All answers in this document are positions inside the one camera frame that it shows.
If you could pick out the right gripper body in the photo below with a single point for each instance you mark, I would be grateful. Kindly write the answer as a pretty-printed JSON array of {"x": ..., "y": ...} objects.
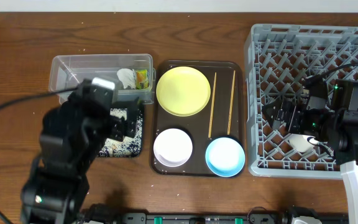
[{"x": 301, "y": 121}]

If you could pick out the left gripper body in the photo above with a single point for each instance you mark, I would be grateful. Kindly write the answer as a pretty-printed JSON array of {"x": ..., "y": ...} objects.
[{"x": 123, "y": 123}]

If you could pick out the white cup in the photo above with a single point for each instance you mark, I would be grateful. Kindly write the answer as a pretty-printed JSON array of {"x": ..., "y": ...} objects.
[{"x": 299, "y": 143}]

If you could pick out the rice food scraps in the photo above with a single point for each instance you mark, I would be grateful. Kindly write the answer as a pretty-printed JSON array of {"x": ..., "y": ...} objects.
[{"x": 123, "y": 146}]

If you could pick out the green snack wrapper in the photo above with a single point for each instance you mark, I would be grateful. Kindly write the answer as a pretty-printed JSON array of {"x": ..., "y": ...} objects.
[{"x": 142, "y": 79}]

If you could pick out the white napkin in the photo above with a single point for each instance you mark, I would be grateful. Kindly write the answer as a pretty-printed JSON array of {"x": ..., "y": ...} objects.
[{"x": 127, "y": 77}]

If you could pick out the wooden chopstick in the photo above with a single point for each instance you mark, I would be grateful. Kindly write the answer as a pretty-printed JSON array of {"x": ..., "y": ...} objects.
[
  {"x": 231, "y": 103},
  {"x": 212, "y": 107}
]

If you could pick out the yellow plate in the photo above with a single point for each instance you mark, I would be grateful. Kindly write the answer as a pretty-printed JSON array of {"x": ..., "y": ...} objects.
[{"x": 183, "y": 91}]

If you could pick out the pink bowl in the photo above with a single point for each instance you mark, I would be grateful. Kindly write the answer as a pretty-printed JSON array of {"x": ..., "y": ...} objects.
[{"x": 173, "y": 147}]

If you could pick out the light blue bowl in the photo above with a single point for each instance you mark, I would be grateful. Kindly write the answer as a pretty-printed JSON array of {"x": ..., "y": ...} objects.
[{"x": 225, "y": 157}]

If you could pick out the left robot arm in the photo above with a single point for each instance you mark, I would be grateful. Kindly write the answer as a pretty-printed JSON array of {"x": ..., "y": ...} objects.
[{"x": 71, "y": 138}]

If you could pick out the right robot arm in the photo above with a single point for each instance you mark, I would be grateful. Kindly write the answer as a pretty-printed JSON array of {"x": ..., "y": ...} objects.
[{"x": 332, "y": 119}]

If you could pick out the black food waste tray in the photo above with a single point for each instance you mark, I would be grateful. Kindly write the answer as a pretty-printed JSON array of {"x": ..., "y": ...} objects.
[{"x": 129, "y": 146}]

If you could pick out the grey dishwasher rack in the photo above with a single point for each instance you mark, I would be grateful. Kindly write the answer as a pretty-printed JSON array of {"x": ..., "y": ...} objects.
[{"x": 278, "y": 57}]

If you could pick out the clear plastic waste bin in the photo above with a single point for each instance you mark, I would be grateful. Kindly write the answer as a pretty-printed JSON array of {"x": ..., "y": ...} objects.
[{"x": 68, "y": 71}]

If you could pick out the dark brown serving tray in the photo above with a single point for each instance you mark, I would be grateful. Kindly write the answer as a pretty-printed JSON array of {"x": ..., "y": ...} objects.
[{"x": 196, "y": 126}]

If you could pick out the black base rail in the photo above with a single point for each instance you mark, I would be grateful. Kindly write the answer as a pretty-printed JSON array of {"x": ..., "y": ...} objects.
[{"x": 100, "y": 213}]

